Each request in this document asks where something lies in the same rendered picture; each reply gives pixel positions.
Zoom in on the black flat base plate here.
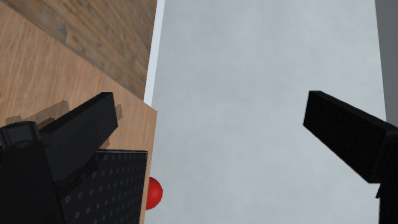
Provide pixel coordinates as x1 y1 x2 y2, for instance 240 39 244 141
56 149 148 224

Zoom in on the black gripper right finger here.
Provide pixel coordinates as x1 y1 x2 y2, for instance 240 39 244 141
303 91 398 224

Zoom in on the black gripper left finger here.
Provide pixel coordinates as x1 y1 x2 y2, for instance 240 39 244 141
0 92 118 224

